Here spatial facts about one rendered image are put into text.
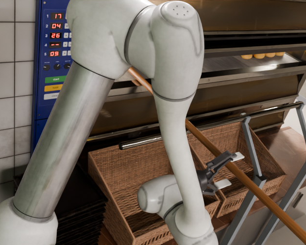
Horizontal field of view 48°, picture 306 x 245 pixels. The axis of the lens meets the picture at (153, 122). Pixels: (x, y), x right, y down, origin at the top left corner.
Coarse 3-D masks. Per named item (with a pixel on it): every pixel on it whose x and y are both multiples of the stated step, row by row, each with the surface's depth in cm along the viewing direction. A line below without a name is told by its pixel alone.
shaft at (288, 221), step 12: (132, 72) 174; (144, 84) 167; (192, 132) 143; (204, 144) 138; (216, 156) 134; (228, 168) 129; (240, 180) 125; (252, 192) 122; (264, 192) 120; (264, 204) 118; (276, 204) 116; (288, 216) 113; (300, 228) 109
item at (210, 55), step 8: (208, 40) 185; (216, 40) 188; (224, 40) 190; (232, 40) 193; (240, 40) 196; (248, 40) 200; (256, 40) 203; (264, 40) 206; (272, 40) 210; (280, 40) 213; (288, 40) 217; (296, 40) 221; (304, 40) 225; (280, 48) 193; (288, 48) 198; (296, 48) 202; (304, 48) 207; (208, 56) 162; (216, 56) 165; (224, 56) 169
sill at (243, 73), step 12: (204, 72) 200; (216, 72) 204; (228, 72) 208; (240, 72) 212; (252, 72) 218; (264, 72) 226; (276, 72) 235; (120, 84) 166; (132, 84) 168; (108, 96) 161
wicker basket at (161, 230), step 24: (96, 168) 166; (120, 168) 187; (144, 168) 198; (168, 168) 210; (120, 192) 189; (120, 216) 155; (144, 216) 179; (120, 240) 160; (144, 240) 155; (168, 240) 170
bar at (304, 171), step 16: (256, 112) 174; (272, 112) 182; (208, 128) 155; (304, 128) 197; (128, 144) 130; (144, 144) 136; (256, 160) 169; (256, 176) 169; (304, 176) 201; (288, 192) 212; (240, 208) 181; (240, 224) 186; (272, 224) 225; (224, 240) 194
